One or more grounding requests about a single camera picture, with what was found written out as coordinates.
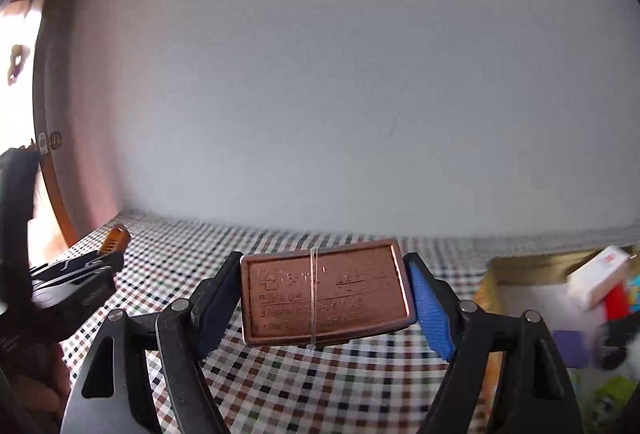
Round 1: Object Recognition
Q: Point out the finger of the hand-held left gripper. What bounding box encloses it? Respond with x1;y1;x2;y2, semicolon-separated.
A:
30;251;126;285
31;265;118;340

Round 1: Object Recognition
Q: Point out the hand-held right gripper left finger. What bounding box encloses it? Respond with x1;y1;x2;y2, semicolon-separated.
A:
60;251;246;434

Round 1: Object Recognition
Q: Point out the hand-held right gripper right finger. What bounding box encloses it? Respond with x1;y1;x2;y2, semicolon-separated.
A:
402;253;583;434

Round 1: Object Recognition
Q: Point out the brown wooden comb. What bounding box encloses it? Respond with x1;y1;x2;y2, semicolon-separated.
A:
99;223;132;257

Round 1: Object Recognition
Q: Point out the gold tin box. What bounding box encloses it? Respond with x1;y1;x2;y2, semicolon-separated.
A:
472;247;640;434

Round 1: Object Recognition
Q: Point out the purple block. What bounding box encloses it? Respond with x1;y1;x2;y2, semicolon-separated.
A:
552;329;598;370

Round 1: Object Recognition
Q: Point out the white box with red label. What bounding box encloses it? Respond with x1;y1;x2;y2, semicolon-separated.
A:
567;245;632;310

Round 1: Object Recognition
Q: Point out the red building brick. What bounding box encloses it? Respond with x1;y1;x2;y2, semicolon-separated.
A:
605;287;632;320

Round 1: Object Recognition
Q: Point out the green soccer ball block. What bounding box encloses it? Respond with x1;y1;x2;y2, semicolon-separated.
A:
582;376;638;415

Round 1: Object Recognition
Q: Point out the person's left hand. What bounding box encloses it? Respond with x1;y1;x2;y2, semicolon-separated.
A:
7;341;73;420

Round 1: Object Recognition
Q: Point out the wooden door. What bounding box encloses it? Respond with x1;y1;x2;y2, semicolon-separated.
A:
0;0;78;255

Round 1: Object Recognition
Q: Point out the brass door latch plate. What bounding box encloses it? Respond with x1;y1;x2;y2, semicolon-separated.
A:
37;130;63;152

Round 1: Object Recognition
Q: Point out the checkered tablecloth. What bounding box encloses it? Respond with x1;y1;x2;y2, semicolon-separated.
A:
60;209;640;434

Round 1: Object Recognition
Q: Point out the dark door ornament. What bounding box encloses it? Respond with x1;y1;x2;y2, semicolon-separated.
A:
7;44;26;85

